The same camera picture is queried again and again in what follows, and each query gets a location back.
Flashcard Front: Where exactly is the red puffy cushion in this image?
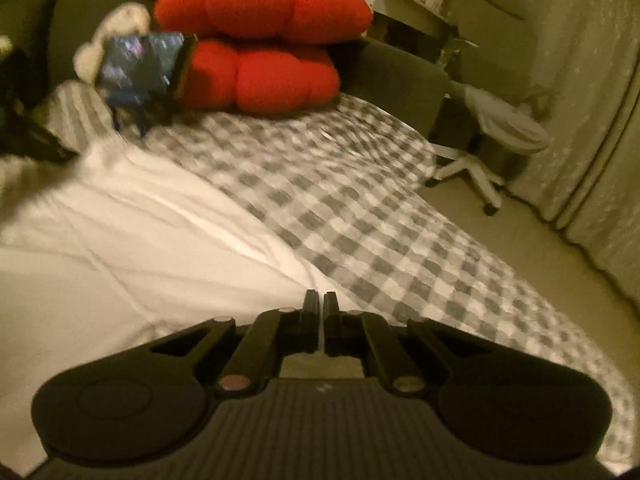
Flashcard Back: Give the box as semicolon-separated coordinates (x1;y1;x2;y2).
178;39;341;115
153;0;373;46

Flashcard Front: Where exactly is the lower red puffy cushion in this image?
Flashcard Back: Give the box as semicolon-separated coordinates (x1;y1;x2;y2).
178;39;341;115

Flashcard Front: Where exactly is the grey white checkered bedspread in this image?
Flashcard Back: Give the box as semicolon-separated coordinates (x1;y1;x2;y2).
35;81;639;472

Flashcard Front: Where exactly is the white swivel office chair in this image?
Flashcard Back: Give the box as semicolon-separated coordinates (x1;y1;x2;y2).
424;0;554;217

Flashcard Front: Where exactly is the white knit garment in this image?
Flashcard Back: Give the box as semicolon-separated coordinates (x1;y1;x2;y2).
1;139;335;476

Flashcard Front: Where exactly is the black phone stand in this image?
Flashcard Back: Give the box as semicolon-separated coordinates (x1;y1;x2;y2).
105;89;172;139

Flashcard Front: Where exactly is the upper red puffy cushion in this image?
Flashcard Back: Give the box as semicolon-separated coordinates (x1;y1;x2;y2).
153;0;373;46

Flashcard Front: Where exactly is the dark green sofa armrest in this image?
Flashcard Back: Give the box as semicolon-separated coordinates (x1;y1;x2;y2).
328;38;450;136

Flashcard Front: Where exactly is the smartphone showing video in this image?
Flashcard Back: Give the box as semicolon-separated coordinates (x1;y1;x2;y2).
96;32;198;96

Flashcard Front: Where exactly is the grey star pattern curtain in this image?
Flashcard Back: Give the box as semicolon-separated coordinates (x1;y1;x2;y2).
511;0;639;300

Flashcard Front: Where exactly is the cream plush toy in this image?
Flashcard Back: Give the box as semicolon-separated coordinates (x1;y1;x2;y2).
73;2;151;84

